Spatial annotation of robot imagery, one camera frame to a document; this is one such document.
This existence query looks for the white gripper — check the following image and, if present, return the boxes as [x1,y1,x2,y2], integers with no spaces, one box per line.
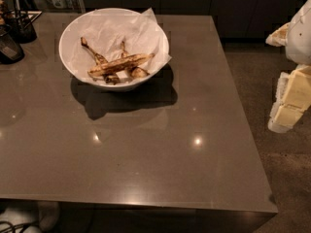
[265,0,311,133]

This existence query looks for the long spotted top banana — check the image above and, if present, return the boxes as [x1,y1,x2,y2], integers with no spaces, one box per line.
[87,53,155,77]

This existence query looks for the dark banana right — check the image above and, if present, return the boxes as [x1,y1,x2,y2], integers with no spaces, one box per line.
[121,42,149,79]

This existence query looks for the dark banana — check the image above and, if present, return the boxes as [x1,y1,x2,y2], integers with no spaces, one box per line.
[81,37,120,84]
[121,42,149,79]

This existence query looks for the dark banana left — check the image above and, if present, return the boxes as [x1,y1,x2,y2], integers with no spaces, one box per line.
[81,37,120,84]

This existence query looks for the white ceramic bowl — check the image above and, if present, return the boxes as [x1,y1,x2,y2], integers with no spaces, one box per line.
[58,7,170,92]

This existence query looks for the white paper liner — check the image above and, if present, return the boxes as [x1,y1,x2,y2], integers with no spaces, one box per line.
[67,7,172,85]

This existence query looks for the white object under table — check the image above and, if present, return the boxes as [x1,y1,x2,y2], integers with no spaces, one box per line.
[0,201,60,233]

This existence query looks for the black wire utensil holder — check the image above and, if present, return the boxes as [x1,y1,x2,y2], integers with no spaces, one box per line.
[3,0,37,44]

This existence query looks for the black cable under table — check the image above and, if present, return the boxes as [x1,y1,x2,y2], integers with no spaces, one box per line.
[0,220,39,233]

